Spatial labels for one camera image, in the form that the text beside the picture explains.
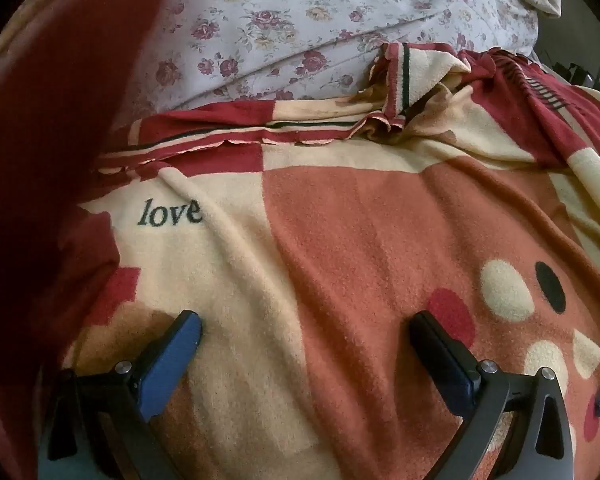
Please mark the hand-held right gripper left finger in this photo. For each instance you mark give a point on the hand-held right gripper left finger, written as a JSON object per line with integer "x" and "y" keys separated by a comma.
{"x": 172, "y": 360}

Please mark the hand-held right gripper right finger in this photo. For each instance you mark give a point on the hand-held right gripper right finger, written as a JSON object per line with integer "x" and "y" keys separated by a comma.
{"x": 450, "y": 365}

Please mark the dark red garment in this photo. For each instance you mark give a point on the dark red garment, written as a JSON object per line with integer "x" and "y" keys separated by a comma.
{"x": 40, "y": 160}

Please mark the red cream printed blanket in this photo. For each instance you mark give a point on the red cream printed blanket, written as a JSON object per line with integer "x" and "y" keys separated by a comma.
{"x": 355, "y": 235}

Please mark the floral bed sheet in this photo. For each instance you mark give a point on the floral bed sheet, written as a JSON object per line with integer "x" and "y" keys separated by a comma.
{"x": 305, "y": 20}

